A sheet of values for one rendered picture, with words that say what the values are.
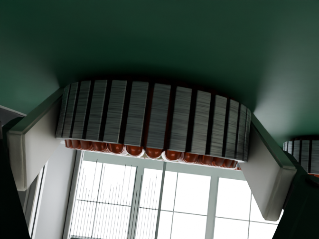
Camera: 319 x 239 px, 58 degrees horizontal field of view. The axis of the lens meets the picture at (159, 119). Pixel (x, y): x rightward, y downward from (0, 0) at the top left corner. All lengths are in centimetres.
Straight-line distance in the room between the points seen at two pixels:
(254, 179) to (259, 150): 2
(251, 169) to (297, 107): 4
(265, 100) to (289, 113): 3
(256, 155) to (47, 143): 11
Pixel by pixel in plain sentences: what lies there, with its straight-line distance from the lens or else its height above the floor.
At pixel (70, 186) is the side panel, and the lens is 74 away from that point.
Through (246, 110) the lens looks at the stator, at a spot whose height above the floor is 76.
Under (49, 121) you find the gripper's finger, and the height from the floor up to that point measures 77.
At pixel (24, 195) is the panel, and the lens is 49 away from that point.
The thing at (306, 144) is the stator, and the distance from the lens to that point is 28.
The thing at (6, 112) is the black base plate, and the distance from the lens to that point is 41.
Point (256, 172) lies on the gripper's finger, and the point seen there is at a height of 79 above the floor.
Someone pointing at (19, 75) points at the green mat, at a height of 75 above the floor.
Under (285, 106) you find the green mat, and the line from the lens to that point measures 17.
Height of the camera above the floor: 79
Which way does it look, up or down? 8 degrees down
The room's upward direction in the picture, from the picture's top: 173 degrees counter-clockwise
